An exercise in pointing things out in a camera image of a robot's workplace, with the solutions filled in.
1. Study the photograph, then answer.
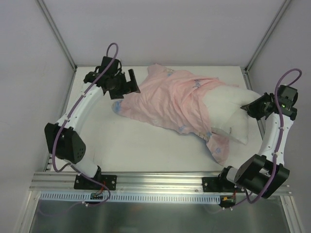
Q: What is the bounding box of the white pillow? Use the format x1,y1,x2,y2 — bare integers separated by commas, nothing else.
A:
203,85,260,145

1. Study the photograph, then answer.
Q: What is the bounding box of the blue and pink printed pillowcase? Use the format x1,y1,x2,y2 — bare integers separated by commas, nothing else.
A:
112,64,229,165

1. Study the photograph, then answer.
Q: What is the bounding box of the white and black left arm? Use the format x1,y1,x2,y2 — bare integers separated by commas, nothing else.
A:
44,56,140,189

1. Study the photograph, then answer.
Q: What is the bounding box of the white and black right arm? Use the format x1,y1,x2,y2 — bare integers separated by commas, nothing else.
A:
218,85,298,203

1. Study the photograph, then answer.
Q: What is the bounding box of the shiny metal front plate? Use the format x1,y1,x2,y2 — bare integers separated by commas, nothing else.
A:
29,191,292,233

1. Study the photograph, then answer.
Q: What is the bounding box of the right aluminium corner post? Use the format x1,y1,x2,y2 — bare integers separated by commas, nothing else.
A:
244,0,292,73

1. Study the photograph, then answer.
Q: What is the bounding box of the aluminium corner post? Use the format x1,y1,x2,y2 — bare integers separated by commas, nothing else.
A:
35,0,77,71
244,0,292,73

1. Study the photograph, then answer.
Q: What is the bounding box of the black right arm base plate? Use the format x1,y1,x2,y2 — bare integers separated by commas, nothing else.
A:
202,177,242,193

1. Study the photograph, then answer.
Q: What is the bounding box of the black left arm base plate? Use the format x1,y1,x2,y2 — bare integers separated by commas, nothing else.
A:
73,174,117,191

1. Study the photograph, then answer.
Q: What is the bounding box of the left aluminium corner post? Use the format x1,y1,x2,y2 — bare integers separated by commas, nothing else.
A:
35,0,77,71

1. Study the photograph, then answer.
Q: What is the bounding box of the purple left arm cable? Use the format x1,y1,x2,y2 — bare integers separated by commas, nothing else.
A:
52,43,123,200

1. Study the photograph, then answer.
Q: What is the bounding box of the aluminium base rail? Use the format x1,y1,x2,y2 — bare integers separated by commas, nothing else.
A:
29,169,291,195

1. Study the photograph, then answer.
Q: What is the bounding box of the white slotted cable duct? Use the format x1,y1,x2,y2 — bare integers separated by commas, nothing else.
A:
40,191,221,205

